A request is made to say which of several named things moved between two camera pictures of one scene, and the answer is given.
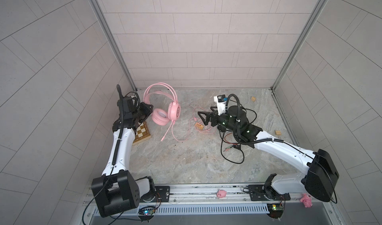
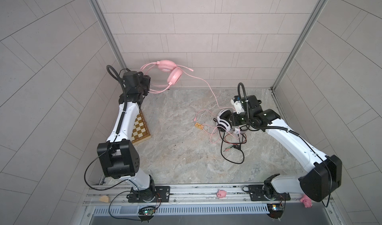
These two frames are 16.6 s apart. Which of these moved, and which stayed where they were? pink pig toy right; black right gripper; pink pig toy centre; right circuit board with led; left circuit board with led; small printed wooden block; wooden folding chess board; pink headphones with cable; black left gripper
Moved: black left gripper; pink headphones with cable; black right gripper
Stayed: small printed wooden block; wooden folding chess board; left circuit board with led; pink pig toy centre; pink pig toy right; right circuit board with led
